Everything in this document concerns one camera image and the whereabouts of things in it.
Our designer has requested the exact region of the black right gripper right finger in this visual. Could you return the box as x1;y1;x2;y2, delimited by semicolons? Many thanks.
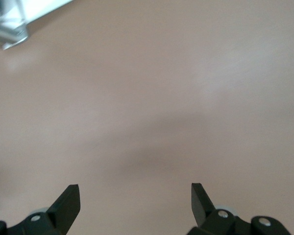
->
186;182;291;235

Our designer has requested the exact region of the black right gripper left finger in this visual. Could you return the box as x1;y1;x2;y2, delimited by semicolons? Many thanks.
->
0;184;81;235

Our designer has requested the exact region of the brown table cover sheet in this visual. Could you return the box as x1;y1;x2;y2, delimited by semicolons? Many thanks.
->
0;0;294;235

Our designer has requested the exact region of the silver aluminium frame bracket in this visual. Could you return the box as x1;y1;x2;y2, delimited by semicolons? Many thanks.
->
0;0;30;51

